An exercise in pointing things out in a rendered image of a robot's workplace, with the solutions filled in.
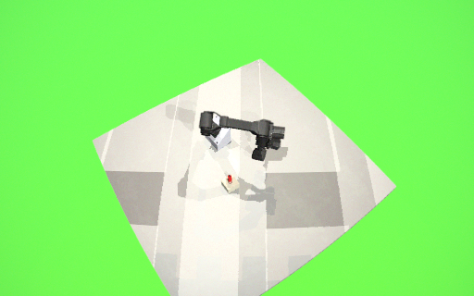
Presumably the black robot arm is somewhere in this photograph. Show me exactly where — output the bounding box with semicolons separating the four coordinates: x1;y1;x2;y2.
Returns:
198;110;285;150

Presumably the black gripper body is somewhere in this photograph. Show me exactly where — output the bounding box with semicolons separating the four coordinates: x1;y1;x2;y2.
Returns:
252;135;268;162

